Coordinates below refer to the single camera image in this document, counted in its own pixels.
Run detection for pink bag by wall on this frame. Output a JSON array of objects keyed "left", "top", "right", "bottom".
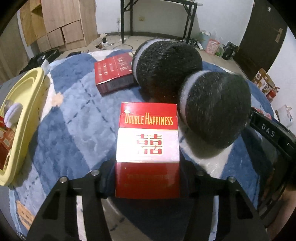
[{"left": 206, "top": 39, "right": 220, "bottom": 55}]

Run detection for black folding table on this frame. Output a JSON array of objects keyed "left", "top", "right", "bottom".
[{"left": 120, "top": 1, "right": 203, "bottom": 43}]

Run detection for white powder puff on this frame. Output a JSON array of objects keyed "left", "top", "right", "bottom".
[{"left": 4, "top": 102, "right": 23, "bottom": 128}]

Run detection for red white cigarette pack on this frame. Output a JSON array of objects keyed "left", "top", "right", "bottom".
[{"left": 115, "top": 102, "right": 180, "bottom": 199}]

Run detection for yellow plastic basin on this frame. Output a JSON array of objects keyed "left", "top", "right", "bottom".
[{"left": 1, "top": 67, "right": 48, "bottom": 186}]

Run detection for dark brown door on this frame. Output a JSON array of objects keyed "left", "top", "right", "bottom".
[{"left": 233, "top": 1, "right": 287, "bottom": 80}]

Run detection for large black foam cylinder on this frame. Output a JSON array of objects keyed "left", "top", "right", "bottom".
[{"left": 178, "top": 70, "right": 251, "bottom": 149}]

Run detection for blue white plush rug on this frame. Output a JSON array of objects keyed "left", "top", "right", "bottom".
[{"left": 9, "top": 51, "right": 271, "bottom": 240}]

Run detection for black bag by wall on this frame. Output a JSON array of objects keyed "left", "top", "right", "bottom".
[{"left": 222, "top": 42, "right": 239, "bottom": 60}]

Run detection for wooden wardrobe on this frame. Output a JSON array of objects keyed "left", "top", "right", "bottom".
[{"left": 20, "top": 0, "right": 98, "bottom": 52}]

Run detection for black open case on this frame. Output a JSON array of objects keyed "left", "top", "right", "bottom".
[{"left": 19, "top": 49, "right": 61, "bottom": 74}]

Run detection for long red carton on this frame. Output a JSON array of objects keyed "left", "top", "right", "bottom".
[{"left": 0, "top": 116, "right": 15, "bottom": 170}]

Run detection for red fire extinguisher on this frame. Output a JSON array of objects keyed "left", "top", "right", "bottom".
[{"left": 266, "top": 87, "right": 280, "bottom": 102}]

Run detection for white plastic bag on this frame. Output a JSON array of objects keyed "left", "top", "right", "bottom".
[{"left": 275, "top": 105, "right": 293, "bottom": 128}]

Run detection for white cable on floor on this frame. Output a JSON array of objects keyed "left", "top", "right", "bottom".
[{"left": 97, "top": 34, "right": 134, "bottom": 52}]

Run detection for red box on rug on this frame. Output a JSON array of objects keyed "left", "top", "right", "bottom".
[{"left": 94, "top": 52, "right": 135, "bottom": 96}]

